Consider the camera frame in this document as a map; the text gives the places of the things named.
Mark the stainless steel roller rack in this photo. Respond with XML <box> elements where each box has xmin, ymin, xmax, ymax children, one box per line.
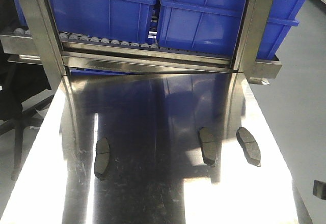
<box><xmin>1</xmin><ymin>0</ymin><xmax>282</xmax><ymax>88</ymax></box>

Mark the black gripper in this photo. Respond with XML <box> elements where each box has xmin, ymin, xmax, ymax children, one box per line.
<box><xmin>313</xmin><ymin>180</ymin><xmax>326</xmax><ymax>200</ymax></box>

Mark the left blue plastic bin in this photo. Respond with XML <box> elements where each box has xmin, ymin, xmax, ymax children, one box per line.
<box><xmin>10</xmin><ymin>0</ymin><xmax>157</xmax><ymax>44</ymax></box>

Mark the brake pad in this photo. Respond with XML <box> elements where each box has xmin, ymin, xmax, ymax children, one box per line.
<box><xmin>198</xmin><ymin>127</ymin><xmax>218</xmax><ymax>167</ymax></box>
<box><xmin>94</xmin><ymin>137</ymin><xmax>110</xmax><ymax>180</ymax></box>
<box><xmin>236</xmin><ymin>127</ymin><xmax>261</xmax><ymax>167</ymax></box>

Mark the blue plastic bin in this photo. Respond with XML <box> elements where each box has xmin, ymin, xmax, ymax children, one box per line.
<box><xmin>156</xmin><ymin>0</ymin><xmax>305</xmax><ymax>60</ymax></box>
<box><xmin>10</xmin><ymin>0</ymin><xmax>157</xmax><ymax>44</ymax></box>

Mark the right blue plastic bin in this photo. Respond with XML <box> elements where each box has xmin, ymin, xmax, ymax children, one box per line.
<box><xmin>156</xmin><ymin>0</ymin><xmax>305</xmax><ymax>60</ymax></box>

